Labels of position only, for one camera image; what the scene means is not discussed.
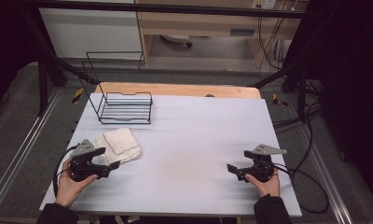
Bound person's left hand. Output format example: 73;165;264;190
54;156;100;209

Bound person's right hand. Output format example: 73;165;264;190
244;172;282;199

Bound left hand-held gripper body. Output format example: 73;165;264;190
68;138;111;183

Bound white chair base with caster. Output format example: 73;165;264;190
159;34;194;49

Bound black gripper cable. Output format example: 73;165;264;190
52;145;80;198
271;162;330;215

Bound yellow black floor tape marker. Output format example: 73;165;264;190
271;92;289;107
71;87;85;105

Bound white table cover sheet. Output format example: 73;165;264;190
38;92;303;218

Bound aluminium floor rail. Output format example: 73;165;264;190
0;89;62;216
298;123;354;224

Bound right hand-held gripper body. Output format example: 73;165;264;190
236;144;287;183

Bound black wire rack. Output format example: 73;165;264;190
77;50;154;126

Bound light wooden desk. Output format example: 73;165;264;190
134;0;311;68

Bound white cabinet panel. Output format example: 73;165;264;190
38;7;144;61

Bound black floor cables bundle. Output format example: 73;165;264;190
271;77;325;133

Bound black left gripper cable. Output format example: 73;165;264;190
52;145;80;198

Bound white towel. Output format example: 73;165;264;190
92;127;143;166

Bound hanging cables under desk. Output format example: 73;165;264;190
256;15;290;71

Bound white wall socket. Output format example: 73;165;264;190
251;0;278;10

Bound black metal frame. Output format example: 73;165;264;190
21;0;327;120

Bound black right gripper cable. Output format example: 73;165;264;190
271;162;330;215

